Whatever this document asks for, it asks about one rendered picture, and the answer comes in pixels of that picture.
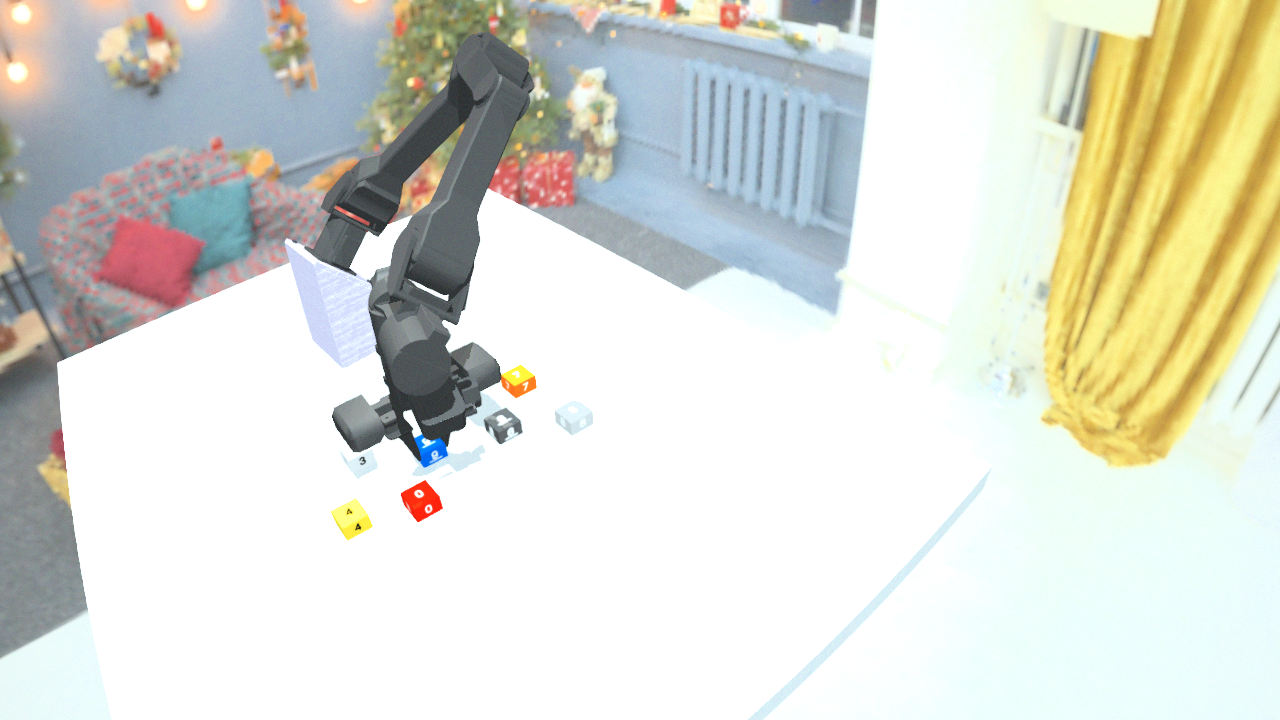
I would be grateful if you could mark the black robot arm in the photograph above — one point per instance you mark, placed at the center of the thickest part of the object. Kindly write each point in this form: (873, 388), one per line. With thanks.
(489, 87)

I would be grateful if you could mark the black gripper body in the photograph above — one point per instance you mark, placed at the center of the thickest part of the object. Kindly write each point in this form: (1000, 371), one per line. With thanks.
(362, 425)

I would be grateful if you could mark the red block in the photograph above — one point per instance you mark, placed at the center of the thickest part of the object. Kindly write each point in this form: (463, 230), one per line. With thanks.
(421, 501)

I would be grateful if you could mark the yellow block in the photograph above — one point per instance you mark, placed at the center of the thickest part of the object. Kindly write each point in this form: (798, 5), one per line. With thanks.
(351, 519)

